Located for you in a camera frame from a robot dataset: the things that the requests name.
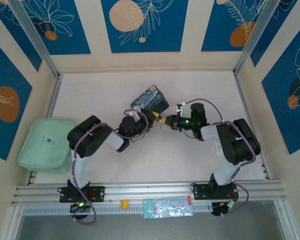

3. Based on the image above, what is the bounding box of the starry night print box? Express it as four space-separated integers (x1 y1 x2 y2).
129 84 170 115

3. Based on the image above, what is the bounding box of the light blue patterned pack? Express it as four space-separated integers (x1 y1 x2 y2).
142 196 195 220

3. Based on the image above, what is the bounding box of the mint green zip pouch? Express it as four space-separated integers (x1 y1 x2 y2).
17 117 77 175

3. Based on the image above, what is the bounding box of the black electronics box with LED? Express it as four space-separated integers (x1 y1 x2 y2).
69 201 91 221
211 201 239 218

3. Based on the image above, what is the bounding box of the aluminium cross rail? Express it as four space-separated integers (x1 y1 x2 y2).
11 181 283 206

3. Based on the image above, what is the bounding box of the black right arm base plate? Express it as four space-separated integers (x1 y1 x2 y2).
191 183 240 201

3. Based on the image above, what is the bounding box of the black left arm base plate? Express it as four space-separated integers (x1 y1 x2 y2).
58 186 106 203

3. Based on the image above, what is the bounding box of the white slotted cable duct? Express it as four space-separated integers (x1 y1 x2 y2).
22 202 213 216

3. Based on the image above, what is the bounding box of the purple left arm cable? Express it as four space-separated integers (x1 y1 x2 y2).
71 109 151 226

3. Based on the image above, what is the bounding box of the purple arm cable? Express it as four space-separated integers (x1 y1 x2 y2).
176 98 256 218
71 109 151 226

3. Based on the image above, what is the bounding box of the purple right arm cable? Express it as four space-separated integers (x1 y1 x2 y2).
176 98 256 218

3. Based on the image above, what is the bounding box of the aluminium frame post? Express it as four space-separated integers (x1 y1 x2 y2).
233 0 278 76
8 0 61 79

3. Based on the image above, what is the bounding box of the aluminium frame leg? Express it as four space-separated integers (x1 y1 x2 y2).
4 204 25 240
274 199 298 240

